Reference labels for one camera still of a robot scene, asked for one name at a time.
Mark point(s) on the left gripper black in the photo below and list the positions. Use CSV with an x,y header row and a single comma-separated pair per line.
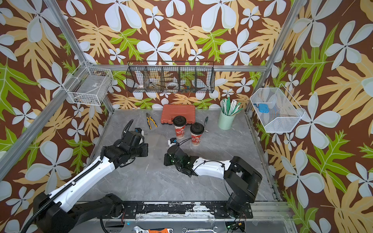
x,y
145,147

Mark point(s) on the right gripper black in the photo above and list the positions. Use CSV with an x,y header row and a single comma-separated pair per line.
x,y
166,158

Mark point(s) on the clear plastic carrier bag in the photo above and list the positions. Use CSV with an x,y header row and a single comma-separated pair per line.
x,y
155,170

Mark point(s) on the red cup black lid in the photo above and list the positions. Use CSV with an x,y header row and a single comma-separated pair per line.
x,y
179,123
196,130

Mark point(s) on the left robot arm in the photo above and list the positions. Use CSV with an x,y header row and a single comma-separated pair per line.
x,y
59,212

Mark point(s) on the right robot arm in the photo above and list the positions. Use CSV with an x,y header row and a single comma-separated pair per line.
x,y
241,177

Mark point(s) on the red plastic tool case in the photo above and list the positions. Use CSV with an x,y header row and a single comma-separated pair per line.
x,y
170,111

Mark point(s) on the green cup holder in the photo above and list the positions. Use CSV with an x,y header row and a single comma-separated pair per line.
x,y
225,121

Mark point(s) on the white green straws bundle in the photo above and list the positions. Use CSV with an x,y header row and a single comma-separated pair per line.
x,y
230,107

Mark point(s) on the silver combination wrench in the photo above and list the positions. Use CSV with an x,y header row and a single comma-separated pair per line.
x,y
199,230

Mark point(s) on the blue object in basket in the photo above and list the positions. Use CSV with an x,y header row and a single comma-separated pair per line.
x,y
263,108

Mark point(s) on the white mesh basket right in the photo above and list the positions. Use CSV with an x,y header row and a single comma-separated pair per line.
x,y
285,111

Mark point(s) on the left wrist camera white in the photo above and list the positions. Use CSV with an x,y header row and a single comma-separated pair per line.
x,y
140,131

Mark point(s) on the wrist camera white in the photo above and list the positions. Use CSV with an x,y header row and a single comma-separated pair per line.
x,y
140,131
172,142

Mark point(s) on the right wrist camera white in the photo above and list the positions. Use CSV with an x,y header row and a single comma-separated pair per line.
x,y
172,142

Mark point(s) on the yellow handled pliers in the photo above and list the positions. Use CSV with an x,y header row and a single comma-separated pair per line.
x,y
150,121

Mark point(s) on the black wire basket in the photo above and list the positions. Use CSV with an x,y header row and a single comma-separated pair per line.
x,y
171,76

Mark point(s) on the white wire basket left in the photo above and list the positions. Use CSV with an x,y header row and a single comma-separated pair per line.
x,y
88,84

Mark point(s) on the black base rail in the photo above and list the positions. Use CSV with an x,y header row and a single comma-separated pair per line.
x,y
203,209

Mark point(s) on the adjustable wrench orange handle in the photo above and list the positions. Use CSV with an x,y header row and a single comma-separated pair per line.
x,y
138,229

